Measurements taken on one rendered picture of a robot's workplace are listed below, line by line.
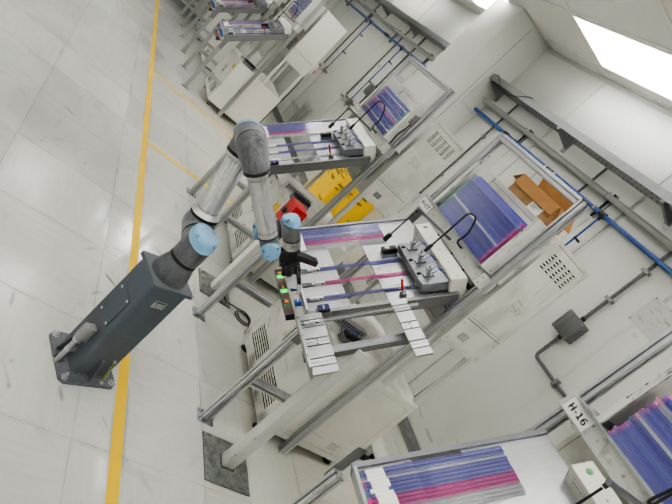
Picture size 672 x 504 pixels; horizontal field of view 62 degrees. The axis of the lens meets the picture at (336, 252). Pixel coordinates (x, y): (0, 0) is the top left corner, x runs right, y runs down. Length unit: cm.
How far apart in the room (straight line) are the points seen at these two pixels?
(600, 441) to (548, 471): 19
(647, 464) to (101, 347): 190
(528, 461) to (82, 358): 166
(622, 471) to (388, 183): 249
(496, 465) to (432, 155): 241
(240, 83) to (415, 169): 340
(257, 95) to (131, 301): 498
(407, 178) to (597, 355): 167
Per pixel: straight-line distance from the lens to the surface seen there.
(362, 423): 311
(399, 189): 399
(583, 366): 397
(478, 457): 207
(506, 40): 592
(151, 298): 219
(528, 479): 209
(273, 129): 422
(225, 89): 689
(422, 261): 273
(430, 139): 391
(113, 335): 231
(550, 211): 310
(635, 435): 206
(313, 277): 269
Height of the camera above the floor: 160
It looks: 14 degrees down
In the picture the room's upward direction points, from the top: 48 degrees clockwise
